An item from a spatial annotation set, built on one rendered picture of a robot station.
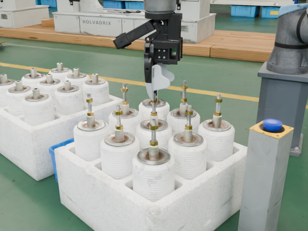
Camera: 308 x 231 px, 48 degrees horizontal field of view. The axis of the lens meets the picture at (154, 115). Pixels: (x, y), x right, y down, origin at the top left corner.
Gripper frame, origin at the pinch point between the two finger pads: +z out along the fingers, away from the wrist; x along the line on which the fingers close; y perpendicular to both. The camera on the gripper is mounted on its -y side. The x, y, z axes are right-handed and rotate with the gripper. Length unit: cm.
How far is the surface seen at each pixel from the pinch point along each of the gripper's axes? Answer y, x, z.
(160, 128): 2.8, -1.9, 8.9
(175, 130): 5.5, 5.7, 12.8
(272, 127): 29.1, -10.7, 1.9
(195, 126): 10.8, 7.3, 11.5
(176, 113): 5.2, 9.0, 9.0
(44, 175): -37.4, 4.2, 32.9
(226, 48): 12, 191, 26
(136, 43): -65, 204, 29
